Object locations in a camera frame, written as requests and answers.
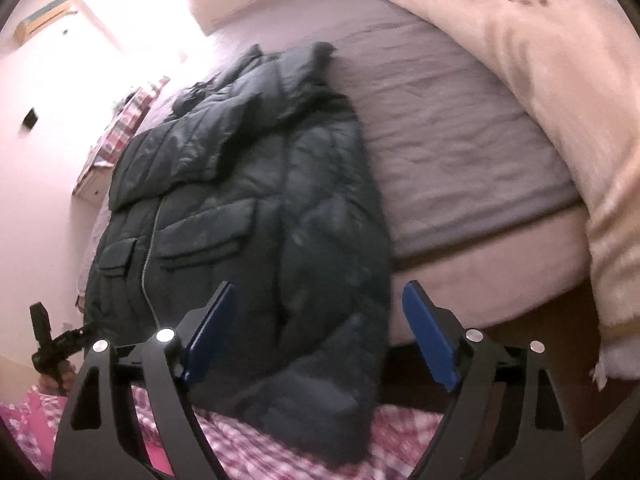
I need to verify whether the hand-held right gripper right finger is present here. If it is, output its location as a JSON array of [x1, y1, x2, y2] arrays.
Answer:
[[402, 280, 586, 480]]

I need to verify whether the dark green puffer jacket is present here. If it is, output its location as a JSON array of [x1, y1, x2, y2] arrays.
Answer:
[[82, 42, 393, 466]]

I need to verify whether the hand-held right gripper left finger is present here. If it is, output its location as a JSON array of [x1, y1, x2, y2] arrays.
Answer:
[[50, 281, 237, 480]]

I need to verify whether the bedside cabinet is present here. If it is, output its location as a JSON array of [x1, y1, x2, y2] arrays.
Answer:
[[72, 160, 117, 207]]

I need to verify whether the person's left hand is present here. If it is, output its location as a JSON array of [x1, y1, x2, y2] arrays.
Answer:
[[39, 364, 77, 397]]

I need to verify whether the wall air conditioner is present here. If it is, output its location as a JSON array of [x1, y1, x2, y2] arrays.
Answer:
[[14, 0, 81, 43]]

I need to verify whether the cream leaf print blanket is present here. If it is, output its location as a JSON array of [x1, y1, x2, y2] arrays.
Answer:
[[330, 0, 640, 391]]

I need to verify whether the pink checked pajamas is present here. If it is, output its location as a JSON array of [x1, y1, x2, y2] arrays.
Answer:
[[112, 382, 453, 480]]

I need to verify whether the bed with grey quilted cover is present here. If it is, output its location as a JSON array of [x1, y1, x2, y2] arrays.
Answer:
[[75, 0, 606, 441]]

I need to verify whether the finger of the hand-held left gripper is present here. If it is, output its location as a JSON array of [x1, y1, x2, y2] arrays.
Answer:
[[74, 321, 101, 348]]

